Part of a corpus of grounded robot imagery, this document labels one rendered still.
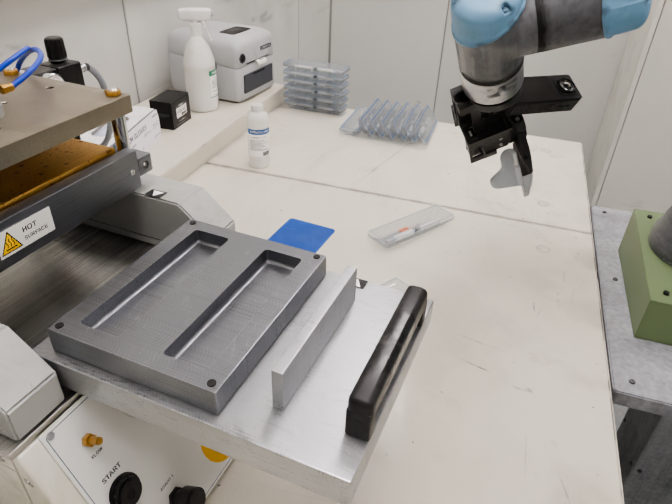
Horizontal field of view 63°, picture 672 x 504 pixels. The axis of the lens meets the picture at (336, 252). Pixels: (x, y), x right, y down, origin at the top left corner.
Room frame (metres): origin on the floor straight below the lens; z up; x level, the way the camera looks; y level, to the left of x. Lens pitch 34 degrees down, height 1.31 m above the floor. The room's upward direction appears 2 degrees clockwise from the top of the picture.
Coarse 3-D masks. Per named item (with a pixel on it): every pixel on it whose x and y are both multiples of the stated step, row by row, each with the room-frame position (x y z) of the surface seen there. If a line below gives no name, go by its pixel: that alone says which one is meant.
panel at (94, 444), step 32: (64, 416) 0.31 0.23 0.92; (96, 416) 0.32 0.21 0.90; (64, 448) 0.29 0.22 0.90; (96, 448) 0.30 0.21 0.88; (128, 448) 0.32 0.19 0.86; (160, 448) 0.34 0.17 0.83; (192, 448) 0.36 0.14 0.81; (96, 480) 0.29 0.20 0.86; (160, 480) 0.32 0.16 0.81; (192, 480) 0.34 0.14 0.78
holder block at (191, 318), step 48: (192, 240) 0.49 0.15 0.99; (240, 240) 0.48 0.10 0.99; (144, 288) 0.41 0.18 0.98; (192, 288) 0.40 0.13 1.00; (240, 288) 0.42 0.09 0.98; (288, 288) 0.40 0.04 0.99; (96, 336) 0.33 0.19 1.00; (144, 336) 0.33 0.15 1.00; (192, 336) 0.35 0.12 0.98; (240, 336) 0.34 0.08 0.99; (144, 384) 0.30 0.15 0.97; (192, 384) 0.28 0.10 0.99; (240, 384) 0.30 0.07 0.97
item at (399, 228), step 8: (432, 208) 0.97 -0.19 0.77; (440, 208) 0.97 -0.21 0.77; (408, 216) 0.94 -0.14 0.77; (416, 216) 0.94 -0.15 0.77; (424, 216) 0.94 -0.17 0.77; (432, 216) 0.94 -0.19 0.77; (440, 216) 0.94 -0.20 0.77; (448, 216) 0.94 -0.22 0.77; (384, 224) 0.90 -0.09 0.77; (392, 224) 0.90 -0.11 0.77; (400, 224) 0.90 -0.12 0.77; (408, 224) 0.90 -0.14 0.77; (416, 224) 0.91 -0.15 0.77; (424, 224) 0.91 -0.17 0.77; (432, 224) 0.91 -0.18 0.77; (376, 232) 0.87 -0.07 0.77; (384, 232) 0.87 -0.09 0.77; (392, 232) 0.87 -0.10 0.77; (400, 232) 0.87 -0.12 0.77; (408, 232) 0.88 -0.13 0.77; (384, 240) 0.84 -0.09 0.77; (392, 240) 0.85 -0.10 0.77
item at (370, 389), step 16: (416, 288) 0.39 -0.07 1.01; (400, 304) 0.37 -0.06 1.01; (416, 304) 0.37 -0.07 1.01; (400, 320) 0.35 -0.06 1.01; (416, 320) 0.36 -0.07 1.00; (384, 336) 0.33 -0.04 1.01; (400, 336) 0.33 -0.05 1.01; (384, 352) 0.31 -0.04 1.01; (400, 352) 0.32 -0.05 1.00; (368, 368) 0.29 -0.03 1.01; (384, 368) 0.29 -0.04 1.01; (368, 384) 0.28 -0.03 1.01; (384, 384) 0.28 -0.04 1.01; (352, 400) 0.26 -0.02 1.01; (368, 400) 0.26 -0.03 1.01; (352, 416) 0.26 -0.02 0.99; (368, 416) 0.26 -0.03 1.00; (352, 432) 0.26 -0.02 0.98; (368, 432) 0.26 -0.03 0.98
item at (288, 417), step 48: (336, 288) 0.39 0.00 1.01; (384, 288) 0.44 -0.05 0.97; (288, 336) 0.37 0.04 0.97; (336, 336) 0.37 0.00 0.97; (96, 384) 0.31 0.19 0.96; (288, 384) 0.29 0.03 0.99; (336, 384) 0.31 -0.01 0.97; (192, 432) 0.27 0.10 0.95; (240, 432) 0.26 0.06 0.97; (288, 432) 0.26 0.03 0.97; (336, 432) 0.26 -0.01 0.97; (288, 480) 0.24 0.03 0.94; (336, 480) 0.23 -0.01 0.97
